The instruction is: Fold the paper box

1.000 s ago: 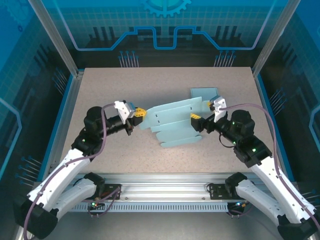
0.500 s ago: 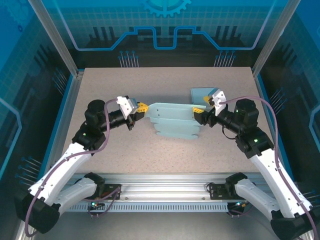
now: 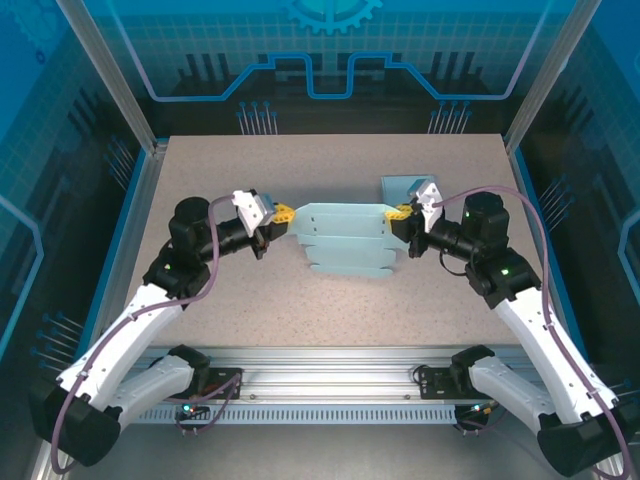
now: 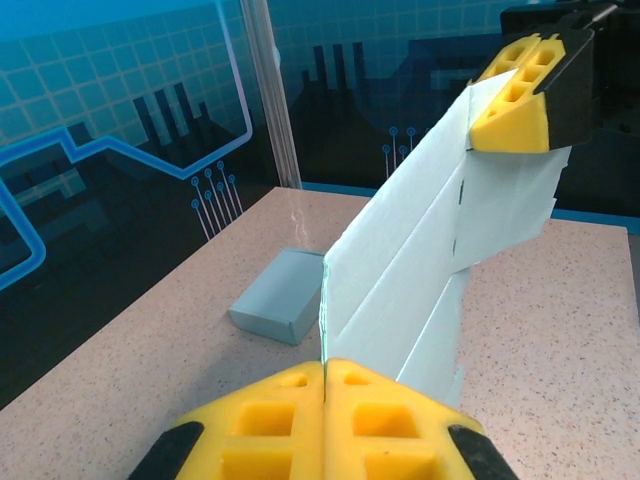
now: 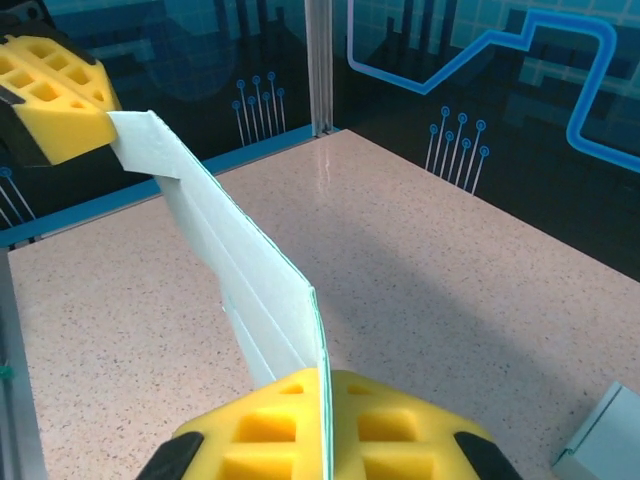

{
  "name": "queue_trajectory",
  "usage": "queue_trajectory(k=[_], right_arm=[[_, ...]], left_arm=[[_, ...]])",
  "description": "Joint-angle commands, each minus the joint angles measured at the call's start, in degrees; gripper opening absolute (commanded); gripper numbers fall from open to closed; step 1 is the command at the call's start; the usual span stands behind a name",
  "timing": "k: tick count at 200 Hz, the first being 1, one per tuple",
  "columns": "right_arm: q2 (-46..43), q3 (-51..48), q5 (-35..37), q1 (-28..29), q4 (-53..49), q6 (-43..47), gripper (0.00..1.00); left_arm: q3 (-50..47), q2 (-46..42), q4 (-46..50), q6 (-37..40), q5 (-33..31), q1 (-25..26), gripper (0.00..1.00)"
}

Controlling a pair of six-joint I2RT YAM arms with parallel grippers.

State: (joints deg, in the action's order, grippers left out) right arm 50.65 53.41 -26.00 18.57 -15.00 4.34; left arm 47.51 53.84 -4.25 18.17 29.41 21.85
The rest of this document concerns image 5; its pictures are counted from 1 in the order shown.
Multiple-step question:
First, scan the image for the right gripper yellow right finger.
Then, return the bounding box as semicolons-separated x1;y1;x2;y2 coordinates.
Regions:
327;369;519;480

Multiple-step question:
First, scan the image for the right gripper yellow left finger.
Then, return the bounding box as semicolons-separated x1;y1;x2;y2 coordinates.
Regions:
142;367;331;480

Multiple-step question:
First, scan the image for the light blue paper box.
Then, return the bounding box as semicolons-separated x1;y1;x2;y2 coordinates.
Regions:
551;380;640;480
106;109;332;480

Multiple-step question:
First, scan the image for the blue table edge strip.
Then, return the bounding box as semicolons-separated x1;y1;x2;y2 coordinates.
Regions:
0;124;321;246

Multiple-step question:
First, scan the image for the wide aluminium frame rail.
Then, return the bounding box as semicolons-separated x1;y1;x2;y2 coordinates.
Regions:
0;247;49;480

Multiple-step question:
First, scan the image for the aluminium frame post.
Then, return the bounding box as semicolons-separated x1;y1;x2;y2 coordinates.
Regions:
303;0;335;137

